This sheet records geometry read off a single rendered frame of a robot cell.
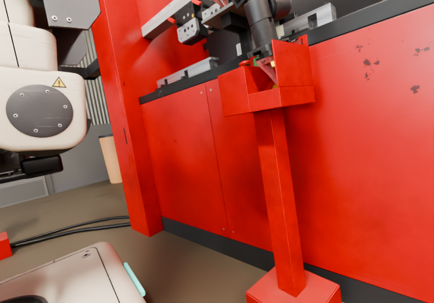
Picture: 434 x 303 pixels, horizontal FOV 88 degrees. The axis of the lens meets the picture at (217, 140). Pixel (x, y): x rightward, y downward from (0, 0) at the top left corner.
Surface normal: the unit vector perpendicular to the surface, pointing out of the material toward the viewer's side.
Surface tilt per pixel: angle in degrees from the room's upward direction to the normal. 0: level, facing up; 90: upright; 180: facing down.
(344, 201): 90
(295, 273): 90
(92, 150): 90
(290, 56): 90
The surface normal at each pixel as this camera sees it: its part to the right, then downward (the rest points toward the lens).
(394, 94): -0.68, 0.17
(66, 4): 0.59, -0.03
